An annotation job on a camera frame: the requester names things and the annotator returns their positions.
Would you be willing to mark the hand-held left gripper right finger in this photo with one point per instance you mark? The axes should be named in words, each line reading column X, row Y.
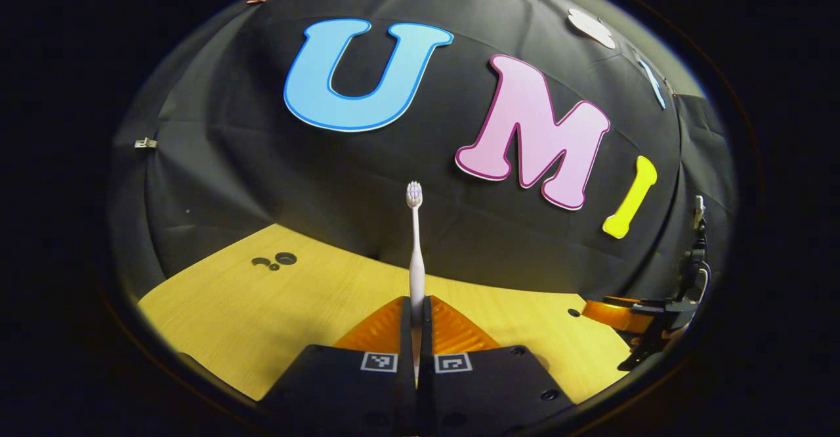
column 426, row 332

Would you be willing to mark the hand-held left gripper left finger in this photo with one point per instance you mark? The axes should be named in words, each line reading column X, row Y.
column 406, row 332

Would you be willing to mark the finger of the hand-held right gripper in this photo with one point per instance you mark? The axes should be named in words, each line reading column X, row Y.
column 617, row 313

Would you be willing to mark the white toothbrush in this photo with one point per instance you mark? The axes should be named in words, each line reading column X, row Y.
column 417, row 273

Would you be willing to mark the black backdrop cloth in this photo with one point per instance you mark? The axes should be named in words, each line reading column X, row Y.
column 230, row 161

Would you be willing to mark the white cloth clip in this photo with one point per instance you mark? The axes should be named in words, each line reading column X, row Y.
column 146, row 142

